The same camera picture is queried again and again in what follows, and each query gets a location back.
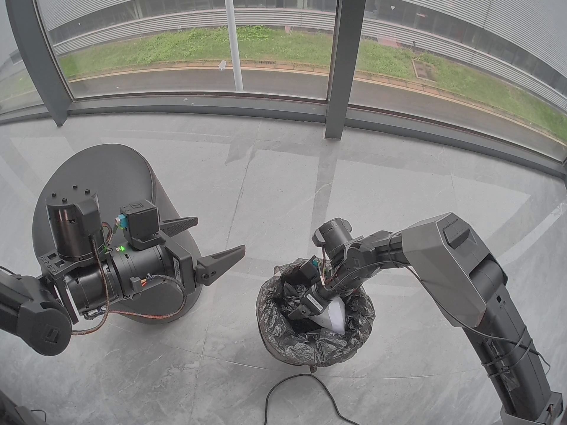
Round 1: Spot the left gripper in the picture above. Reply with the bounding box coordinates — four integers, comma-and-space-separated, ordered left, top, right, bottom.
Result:
67, 215, 247, 323

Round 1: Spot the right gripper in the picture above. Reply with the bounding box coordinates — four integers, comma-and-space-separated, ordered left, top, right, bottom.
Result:
287, 278, 345, 324

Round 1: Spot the window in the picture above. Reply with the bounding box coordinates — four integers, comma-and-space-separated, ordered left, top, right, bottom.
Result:
0, 0, 567, 163

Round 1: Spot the black plastic bag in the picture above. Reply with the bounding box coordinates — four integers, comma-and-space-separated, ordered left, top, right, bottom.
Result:
256, 259, 376, 368

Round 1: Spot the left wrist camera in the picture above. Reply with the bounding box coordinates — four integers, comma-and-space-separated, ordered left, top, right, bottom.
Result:
116, 200, 164, 251

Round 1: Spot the white paper piece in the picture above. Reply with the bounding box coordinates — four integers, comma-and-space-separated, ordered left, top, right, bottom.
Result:
318, 301, 347, 334

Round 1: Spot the black cable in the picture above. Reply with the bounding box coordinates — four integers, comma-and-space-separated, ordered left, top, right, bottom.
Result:
264, 373, 361, 425

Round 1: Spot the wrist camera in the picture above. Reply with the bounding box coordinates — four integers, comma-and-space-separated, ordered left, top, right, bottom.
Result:
299, 259, 322, 287
116, 200, 164, 251

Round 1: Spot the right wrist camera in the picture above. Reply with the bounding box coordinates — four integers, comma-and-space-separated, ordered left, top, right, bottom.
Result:
299, 259, 322, 287

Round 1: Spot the dark grey round chair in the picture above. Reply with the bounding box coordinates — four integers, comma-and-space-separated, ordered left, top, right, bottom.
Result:
32, 143, 207, 326

